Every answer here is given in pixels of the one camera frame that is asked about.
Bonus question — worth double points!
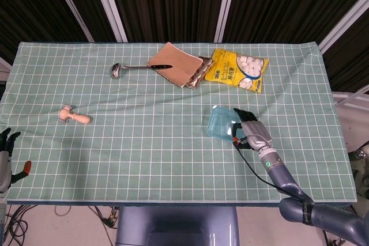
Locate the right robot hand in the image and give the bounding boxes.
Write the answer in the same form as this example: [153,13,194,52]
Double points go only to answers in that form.
[230,108,274,152]

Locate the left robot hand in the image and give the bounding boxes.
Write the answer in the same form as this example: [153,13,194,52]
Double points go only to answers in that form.
[0,127,32,192]

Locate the translucent blue plastic lid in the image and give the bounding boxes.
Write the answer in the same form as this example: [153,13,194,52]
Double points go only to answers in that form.
[207,106,242,143]

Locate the yellow marshmallow bag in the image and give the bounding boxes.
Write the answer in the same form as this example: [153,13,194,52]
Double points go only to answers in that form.
[204,48,270,94]

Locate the red silver snack packet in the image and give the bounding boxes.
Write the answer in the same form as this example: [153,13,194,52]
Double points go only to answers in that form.
[186,55,214,90]

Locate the small wooden toy hammer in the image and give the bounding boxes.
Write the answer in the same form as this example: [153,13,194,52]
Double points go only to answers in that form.
[58,104,92,125]

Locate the white side stand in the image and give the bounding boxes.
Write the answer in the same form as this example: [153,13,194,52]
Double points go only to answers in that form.
[331,84,369,154]

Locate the silver metallic object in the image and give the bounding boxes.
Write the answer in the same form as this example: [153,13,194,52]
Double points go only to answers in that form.
[350,145,369,161]

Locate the brown spiral notebook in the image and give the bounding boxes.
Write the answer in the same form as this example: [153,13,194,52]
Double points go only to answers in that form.
[146,42,204,88]

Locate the green white checked tablecloth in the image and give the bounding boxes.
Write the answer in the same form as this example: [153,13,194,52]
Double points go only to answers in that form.
[0,41,359,204]

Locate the grey robot torso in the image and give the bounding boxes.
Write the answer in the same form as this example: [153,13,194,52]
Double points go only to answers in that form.
[115,206,240,246]

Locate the black pleated curtain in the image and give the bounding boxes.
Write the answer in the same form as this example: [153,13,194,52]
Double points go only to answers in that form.
[0,0,369,94]

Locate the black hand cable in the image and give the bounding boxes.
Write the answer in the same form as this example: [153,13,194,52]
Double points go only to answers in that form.
[233,135,312,203]

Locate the black floor cable bundle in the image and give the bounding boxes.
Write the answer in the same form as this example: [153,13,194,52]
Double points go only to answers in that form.
[0,204,38,246]

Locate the floor cables with plug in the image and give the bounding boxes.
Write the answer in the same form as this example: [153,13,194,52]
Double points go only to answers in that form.
[86,205,119,229]

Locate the aluminium frame post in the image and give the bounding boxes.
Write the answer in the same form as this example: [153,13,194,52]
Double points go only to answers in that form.
[47,0,95,43]
[89,0,128,43]
[214,0,240,43]
[318,0,369,54]

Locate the steel ladle black handle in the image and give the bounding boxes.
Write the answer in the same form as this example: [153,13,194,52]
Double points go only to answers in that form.
[110,63,173,80]

